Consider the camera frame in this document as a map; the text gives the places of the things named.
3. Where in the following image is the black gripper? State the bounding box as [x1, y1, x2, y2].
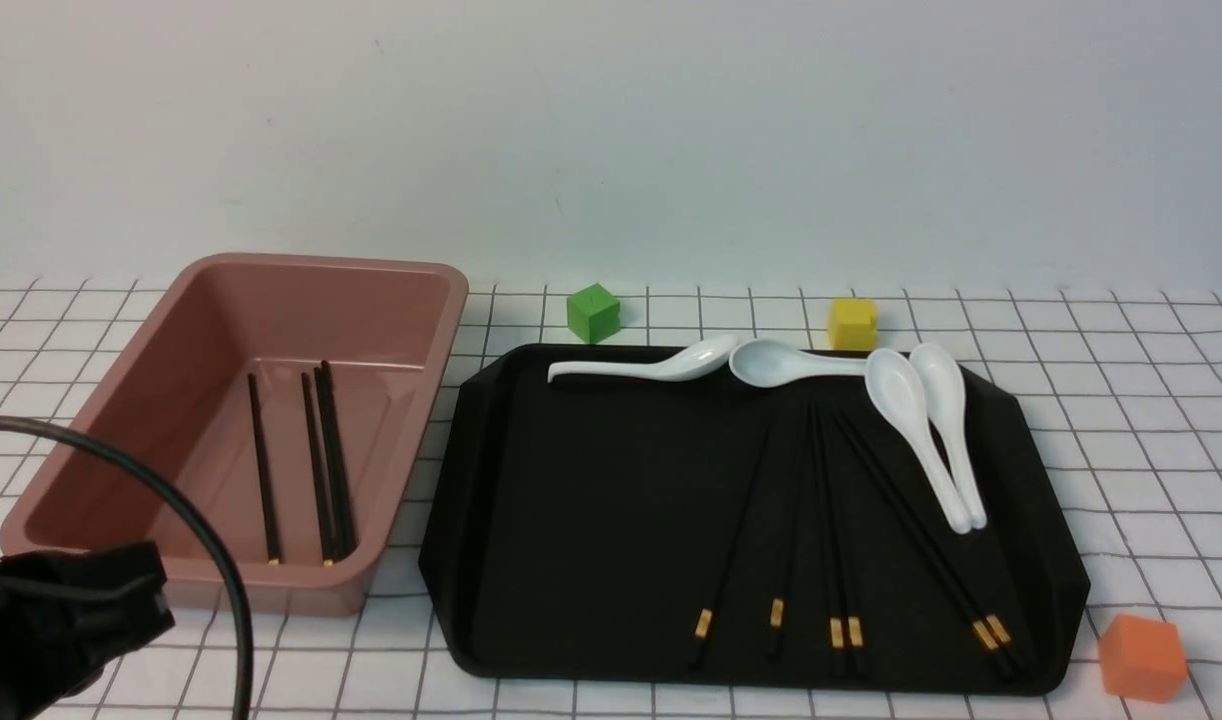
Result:
[0, 542, 175, 719]

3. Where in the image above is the black chopstick gold band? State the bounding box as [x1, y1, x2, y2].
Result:
[246, 373, 284, 566]
[765, 401, 809, 661]
[299, 372, 336, 568]
[815, 407, 866, 678]
[807, 402, 848, 678]
[687, 416, 778, 674]
[841, 414, 1026, 674]
[833, 414, 1012, 678]

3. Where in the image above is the black chopstick in bin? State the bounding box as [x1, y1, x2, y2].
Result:
[316, 361, 358, 560]
[314, 366, 342, 564]

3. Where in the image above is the pink plastic bin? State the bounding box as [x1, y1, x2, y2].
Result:
[0, 253, 470, 619]

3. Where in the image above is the green cube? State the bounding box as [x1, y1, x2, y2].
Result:
[566, 284, 623, 345]

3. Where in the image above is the black plastic tray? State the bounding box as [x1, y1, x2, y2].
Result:
[419, 345, 1091, 696]

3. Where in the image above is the white ceramic spoon leftmost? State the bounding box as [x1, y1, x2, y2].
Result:
[546, 334, 741, 383]

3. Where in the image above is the white ceramic spoon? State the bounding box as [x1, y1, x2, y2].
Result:
[864, 348, 971, 534]
[909, 343, 989, 531]
[546, 334, 741, 383]
[727, 340, 866, 389]

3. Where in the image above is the yellow cube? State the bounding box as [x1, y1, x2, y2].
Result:
[826, 297, 879, 354]

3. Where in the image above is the white ceramic spoon rightmost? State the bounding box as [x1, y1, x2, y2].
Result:
[909, 343, 989, 531]

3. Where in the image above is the orange cube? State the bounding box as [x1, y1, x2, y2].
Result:
[1097, 614, 1188, 705]

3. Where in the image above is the black cable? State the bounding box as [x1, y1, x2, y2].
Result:
[0, 414, 255, 720]

